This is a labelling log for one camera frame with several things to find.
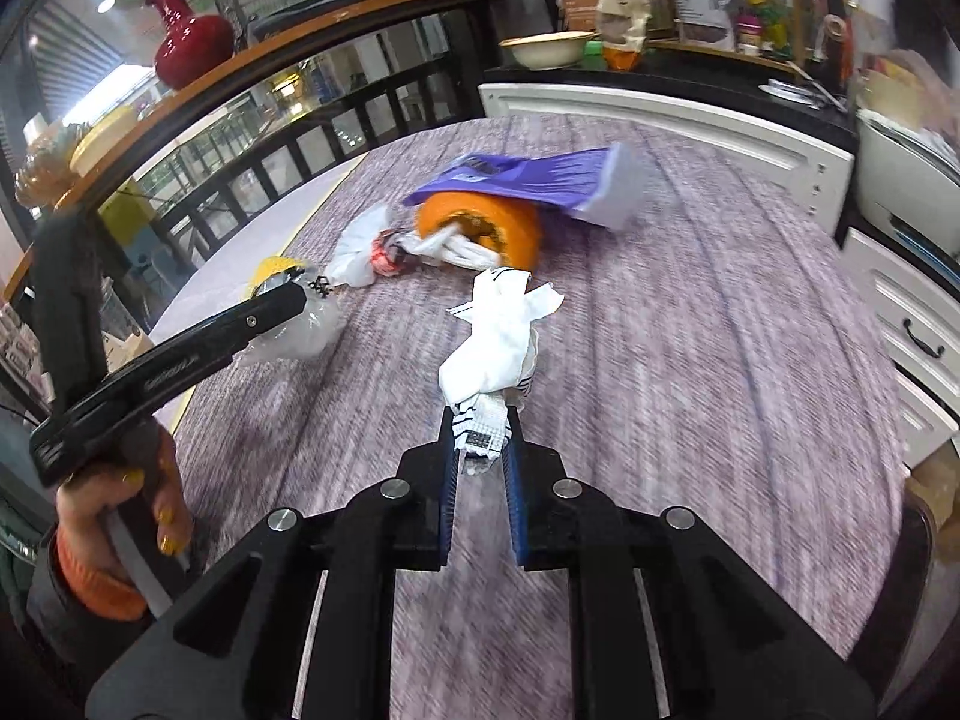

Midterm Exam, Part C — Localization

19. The clear plastic bag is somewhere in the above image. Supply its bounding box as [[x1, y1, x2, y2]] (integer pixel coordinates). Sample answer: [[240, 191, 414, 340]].
[[240, 270, 346, 368]]

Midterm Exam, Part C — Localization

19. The white printer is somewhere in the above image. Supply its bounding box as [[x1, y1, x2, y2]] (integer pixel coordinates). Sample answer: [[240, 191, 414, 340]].
[[855, 109, 960, 256]]

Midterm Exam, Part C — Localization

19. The person's left forearm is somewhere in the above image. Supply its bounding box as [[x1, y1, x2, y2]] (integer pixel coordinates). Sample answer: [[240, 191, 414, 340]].
[[0, 525, 155, 665]]

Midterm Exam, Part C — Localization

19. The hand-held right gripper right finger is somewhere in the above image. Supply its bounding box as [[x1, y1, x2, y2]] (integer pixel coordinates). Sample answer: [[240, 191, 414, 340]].
[[502, 403, 878, 720]]

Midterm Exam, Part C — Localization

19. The red ceramic vase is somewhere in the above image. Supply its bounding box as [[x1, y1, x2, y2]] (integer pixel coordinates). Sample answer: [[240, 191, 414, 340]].
[[144, 0, 235, 91]]

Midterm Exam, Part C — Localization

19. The cream bowl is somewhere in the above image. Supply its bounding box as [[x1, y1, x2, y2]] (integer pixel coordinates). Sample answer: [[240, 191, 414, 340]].
[[499, 30, 597, 72]]

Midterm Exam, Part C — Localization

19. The small red black wrapper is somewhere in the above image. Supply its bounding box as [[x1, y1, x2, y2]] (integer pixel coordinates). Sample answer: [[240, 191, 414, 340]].
[[371, 229, 410, 275]]

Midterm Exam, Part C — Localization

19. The white black printed wrapper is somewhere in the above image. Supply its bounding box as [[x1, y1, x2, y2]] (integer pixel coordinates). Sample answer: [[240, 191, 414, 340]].
[[437, 268, 565, 477]]

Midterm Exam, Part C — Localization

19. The orange foam fruit net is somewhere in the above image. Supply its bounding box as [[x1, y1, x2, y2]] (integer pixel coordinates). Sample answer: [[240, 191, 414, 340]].
[[416, 193, 542, 271]]

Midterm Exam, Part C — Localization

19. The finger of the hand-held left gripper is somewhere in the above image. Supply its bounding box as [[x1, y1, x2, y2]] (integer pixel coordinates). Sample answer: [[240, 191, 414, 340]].
[[199, 281, 310, 361]]

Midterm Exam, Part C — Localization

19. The purple white snack packet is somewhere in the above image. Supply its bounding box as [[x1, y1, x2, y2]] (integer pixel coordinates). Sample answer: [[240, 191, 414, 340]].
[[403, 142, 650, 230]]

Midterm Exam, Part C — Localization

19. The cream lidded pot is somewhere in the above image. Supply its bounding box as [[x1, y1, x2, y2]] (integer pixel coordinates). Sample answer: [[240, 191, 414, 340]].
[[69, 103, 140, 177]]

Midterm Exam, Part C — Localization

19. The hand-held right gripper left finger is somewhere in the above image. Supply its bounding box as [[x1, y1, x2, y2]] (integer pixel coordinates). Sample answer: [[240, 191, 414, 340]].
[[84, 405, 460, 720]]

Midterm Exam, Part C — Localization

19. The wooden handrail with black bars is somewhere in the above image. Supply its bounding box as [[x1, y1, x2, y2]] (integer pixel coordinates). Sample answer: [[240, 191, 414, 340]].
[[0, 0, 560, 316]]

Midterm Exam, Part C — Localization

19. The cream printed paper bag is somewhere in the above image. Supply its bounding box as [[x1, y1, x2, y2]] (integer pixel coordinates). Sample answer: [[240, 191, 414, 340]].
[[596, 0, 653, 72]]

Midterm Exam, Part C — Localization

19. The yellow foam net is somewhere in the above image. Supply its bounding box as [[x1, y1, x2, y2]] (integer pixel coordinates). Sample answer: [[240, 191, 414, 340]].
[[251, 255, 308, 293]]

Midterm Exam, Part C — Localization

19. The white drawer black handle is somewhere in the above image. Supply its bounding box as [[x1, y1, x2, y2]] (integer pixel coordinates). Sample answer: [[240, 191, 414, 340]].
[[889, 371, 960, 470], [840, 229, 960, 398]]

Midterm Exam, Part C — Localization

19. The amber glass ornament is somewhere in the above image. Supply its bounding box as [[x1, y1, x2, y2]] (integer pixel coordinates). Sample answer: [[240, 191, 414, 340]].
[[15, 120, 83, 207]]

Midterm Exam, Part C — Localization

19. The person's left hand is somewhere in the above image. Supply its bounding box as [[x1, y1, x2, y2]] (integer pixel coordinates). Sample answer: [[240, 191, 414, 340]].
[[58, 426, 194, 567]]

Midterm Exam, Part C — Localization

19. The pale table cover yellow trim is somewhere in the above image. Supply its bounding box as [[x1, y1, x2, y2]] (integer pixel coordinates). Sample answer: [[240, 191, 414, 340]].
[[146, 157, 368, 338]]

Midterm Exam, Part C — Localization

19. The wide white drawer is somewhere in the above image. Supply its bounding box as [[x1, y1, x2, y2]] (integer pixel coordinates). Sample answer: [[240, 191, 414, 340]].
[[478, 81, 856, 237]]

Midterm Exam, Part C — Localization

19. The bamboo shelf rack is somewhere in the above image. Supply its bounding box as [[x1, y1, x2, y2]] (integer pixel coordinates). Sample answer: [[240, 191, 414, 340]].
[[660, 0, 822, 65]]

